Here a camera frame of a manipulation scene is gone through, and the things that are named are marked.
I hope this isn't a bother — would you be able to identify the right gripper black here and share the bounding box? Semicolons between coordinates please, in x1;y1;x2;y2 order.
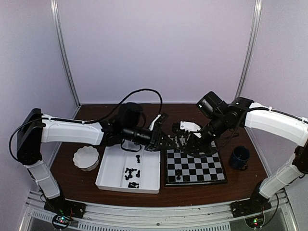
184;113;229;154

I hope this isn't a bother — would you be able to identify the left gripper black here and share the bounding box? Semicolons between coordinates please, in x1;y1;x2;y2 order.
123;125;177;152

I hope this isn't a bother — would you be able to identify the black and silver chessboard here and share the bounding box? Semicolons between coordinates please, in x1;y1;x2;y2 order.
165;149;228;186

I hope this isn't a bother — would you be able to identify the white plastic tray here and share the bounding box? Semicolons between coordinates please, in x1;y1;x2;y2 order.
95;145;161;194

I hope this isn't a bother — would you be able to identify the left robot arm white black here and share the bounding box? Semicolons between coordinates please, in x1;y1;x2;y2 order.
12;103;175;214

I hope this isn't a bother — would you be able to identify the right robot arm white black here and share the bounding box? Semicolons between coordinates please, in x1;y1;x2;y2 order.
180;91;308;213

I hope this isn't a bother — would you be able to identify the white chess pieces row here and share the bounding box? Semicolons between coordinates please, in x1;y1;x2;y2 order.
168;135;216;148

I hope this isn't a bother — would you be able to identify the black chess pieces pile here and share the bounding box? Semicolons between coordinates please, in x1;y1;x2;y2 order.
124;167;141;189

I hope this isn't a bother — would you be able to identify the dark blue mug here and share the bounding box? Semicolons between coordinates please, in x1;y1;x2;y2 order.
229;146;250;171

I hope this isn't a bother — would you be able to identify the white scalloped bowl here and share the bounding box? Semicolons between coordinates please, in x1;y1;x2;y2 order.
72;146;99;171

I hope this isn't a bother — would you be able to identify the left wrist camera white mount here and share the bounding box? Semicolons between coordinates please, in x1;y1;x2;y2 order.
148;113;169;131

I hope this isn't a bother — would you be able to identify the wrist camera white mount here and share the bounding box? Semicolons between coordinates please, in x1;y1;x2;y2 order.
148;113;169;131
171;121;202;138

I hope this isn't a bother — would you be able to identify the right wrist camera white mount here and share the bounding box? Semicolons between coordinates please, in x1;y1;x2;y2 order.
171;121;202;138

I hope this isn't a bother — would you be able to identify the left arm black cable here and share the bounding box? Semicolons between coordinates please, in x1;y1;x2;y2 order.
81;88;163;126

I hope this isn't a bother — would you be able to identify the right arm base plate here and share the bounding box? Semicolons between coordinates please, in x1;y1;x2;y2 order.
230;198;272;218

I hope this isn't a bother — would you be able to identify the aluminium front rail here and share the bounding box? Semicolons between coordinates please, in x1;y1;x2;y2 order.
17;190;299;231

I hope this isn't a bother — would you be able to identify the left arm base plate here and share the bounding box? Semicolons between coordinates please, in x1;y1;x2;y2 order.
44;198;86;218

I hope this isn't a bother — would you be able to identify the right aluminium frame post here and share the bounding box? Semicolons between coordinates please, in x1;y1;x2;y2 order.
234;0;263;98

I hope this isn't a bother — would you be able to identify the aluminium frame post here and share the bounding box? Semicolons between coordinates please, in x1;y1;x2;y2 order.
50;0;81;108
234;0;263;98

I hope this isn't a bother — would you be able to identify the left aluminium frame post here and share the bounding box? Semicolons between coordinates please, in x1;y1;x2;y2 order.
50;0;81;108

